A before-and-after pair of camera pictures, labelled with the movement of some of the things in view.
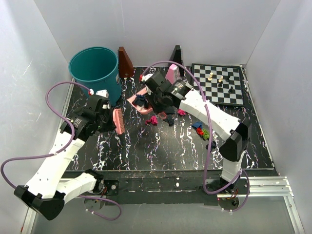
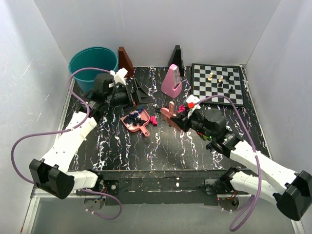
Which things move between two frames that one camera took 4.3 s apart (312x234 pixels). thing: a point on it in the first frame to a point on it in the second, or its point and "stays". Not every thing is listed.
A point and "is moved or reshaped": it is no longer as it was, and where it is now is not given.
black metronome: [177, 56] stays
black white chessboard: [221, 84] stays
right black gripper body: [155, 101] to [195, 122]
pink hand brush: [118, 118] to [166, 114]
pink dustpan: [144, 110] is moved or reshaped
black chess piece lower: [230, 90] stays
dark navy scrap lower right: [213, 145] stays
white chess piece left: [210, 78] stays
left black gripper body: [106, 122] to [121, 97]
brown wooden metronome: [126, 66] stays
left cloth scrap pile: [154, 120] stays
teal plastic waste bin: [97, 68] stays
